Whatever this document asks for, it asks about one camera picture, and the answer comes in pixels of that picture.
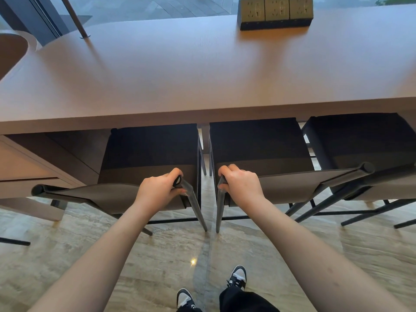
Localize person's right hand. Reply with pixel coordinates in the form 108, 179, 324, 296
218, 164, 267, 210

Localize black white sneaker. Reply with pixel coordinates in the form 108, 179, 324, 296
226, 265, 247, 291
176, 288, 196, 312

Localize beige drawer cabinet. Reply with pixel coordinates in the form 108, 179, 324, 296
0, 134, 100, 222

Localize black white left sneaker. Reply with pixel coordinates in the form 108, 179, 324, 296
176, 288, 196, 312

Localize black grey high chair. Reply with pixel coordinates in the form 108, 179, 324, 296
31, 124, 208, 237
294, 113, 416, 230
209, 118, 376, 234

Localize black white right sneaker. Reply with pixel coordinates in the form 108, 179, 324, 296
226, 265, 247, 291

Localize black metal furniture leg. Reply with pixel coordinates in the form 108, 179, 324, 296
0, 237, 31, 247

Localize person's left forearm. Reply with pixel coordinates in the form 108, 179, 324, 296
29, 199, 157, 312

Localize person's left hand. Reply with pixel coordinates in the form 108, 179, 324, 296
135, 168, 188, 214

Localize brown curved seat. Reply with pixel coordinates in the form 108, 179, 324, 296
0, 33, 29, 81

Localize black brass power socket block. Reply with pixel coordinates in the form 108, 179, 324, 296
237, 0, 314, 31

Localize slanted metal pole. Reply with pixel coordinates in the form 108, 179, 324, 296
59, 0, 91, 39

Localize dark window frame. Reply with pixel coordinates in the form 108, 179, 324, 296
0, 0, 71, 46

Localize black trousers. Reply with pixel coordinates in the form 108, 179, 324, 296
219, 285, 281, 312

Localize person's right forearm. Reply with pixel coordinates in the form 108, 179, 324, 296
245, 194, 409, 312

